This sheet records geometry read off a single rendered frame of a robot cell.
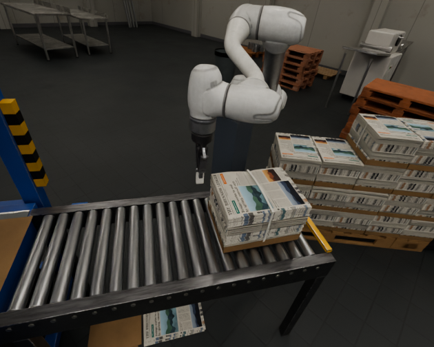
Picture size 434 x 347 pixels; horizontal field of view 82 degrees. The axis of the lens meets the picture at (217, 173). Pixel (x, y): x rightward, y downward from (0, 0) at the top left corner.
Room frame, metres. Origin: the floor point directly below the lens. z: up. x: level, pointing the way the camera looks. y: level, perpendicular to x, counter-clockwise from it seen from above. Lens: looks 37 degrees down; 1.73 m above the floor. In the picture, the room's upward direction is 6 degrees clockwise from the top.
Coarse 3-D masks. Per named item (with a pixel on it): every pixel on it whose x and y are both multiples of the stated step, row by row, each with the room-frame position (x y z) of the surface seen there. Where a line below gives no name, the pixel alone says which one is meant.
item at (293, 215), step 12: (276, 168) 1.03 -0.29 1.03; (264, 180) 0.92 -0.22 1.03; (276, 180) 0.93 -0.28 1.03; (288, 180) 0.94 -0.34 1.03; (276, 192) 0.85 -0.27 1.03; (288, 192) 0.85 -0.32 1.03; (300, 192) 0.86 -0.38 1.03; (276, 204) 0.77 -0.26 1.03; (288, 204) 0.77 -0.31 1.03; (300, 204) 0.78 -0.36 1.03; (288, 216) 0.75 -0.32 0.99; (300, 216) 0.77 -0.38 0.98; (276, 228) 0.74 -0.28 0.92; (288, 228) 0.76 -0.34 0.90; (300, 228) 0.78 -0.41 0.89
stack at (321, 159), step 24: (288, 144) 1.67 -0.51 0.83; (312, 144) 1.71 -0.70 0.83; (336, 144) 1.75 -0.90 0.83; (288, 168) 1.48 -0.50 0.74; (312, 168) 1.48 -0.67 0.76; (336, 168) 1.48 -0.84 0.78; (360, 168) 1.48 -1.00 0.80; (384, 168) 1.48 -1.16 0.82; (312, 192) 1.48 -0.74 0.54; (336, 192) 1.48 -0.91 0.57; (360, 192) 1.48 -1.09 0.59; (432, 192) 1.48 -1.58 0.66; (312, 216) 1.49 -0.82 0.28; (336, 216) 1.48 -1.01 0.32; (360, 216) 1.48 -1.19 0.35; (384, 216) 1.48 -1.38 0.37; (336, 240) 1.48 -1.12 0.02; (384, 240) 1.48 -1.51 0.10
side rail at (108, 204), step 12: (204, 192) 1.06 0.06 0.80; (72, 204) 0.86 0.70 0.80; (84, 204) 0.87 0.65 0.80; (96, 204) 0.87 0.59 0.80; (108, 204) 0.88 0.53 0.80; (120, 204) 0.89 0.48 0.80; (132, 204) 0.90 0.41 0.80; (144, 204) 0.92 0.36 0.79; (36, 216) 0.77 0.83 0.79; (72, 216) 0.81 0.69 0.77; (168, 216) 0.95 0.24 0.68; (36, 228) 0.76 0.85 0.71
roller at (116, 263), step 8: (120, 208) 0.87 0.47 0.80; (120, 216) 0.81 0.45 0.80; (120, 224) 0.77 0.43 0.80; (120, 232) 0.72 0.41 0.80; (120, 240) 0.68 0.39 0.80; (112, 248) 0.64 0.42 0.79; (120, 248) 0.64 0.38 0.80; (112, 256) 0.60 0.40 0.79; (120, 256) 0.60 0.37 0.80; (112, 264) 0.56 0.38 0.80; (120, 264) 0.57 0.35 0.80; (112, 272) 0.53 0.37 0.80; (120, 272) 0.53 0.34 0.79; (112, 280) 0.49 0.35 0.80; (120, 280) 0.50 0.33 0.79; (112, 288) 0.46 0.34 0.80; (120, 288) 0.47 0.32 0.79
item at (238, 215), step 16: (224, 176) 0.92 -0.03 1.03; (240, 176) 0.93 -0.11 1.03; (224, 192) 0.81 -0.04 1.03; (240, 192) 0.82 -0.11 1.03; (224, 208) 0.72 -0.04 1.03; (240, 208) 0.72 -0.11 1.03; (256, 208) 0.73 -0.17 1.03; (224, 224) 0.71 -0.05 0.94; (240, 224) 0.68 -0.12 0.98; (256, 224) 0.71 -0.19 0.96; (224, 240) 0.69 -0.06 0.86; (240, 240) 0.69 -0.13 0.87; (256, 240) 0.72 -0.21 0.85
